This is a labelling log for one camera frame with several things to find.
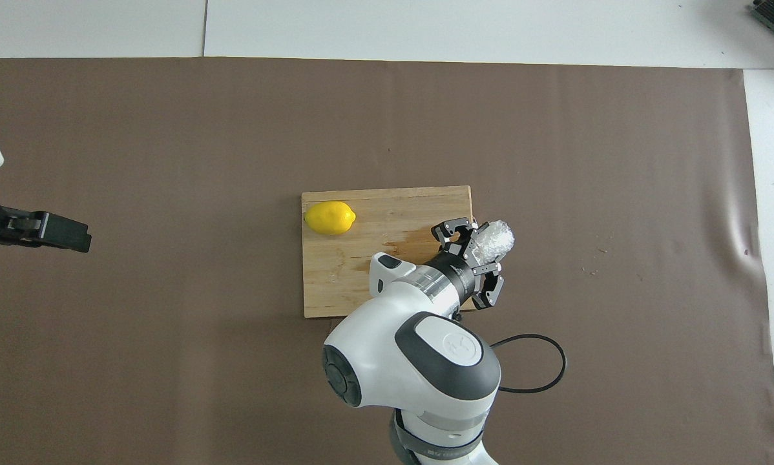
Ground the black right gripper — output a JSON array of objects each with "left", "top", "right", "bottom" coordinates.
[{"left": 431, "top": 218, "right": 506, "bottom": 311}]

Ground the clear textured glass cup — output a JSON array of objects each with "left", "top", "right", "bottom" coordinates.
[{"left": 474, "top": 220, "right": 516, "bottom": 264}]

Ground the wooden cutting board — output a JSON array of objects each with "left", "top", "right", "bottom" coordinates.
[{"left": 301, "top": 185, "right": 480, "bottom": 319}]

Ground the yellow lemon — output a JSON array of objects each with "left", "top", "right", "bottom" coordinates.
[{"left": 304, "top": 201, "right": 357, "bottom": 236}]

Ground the brown paper table mat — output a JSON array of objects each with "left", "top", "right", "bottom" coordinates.
[{"left": 0, "top": 57, "right": 774, "bottom": 465}]

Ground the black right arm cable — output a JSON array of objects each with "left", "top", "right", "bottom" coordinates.
[{"left": 490, "top": 334, "right": 567, "bottom": 393}]

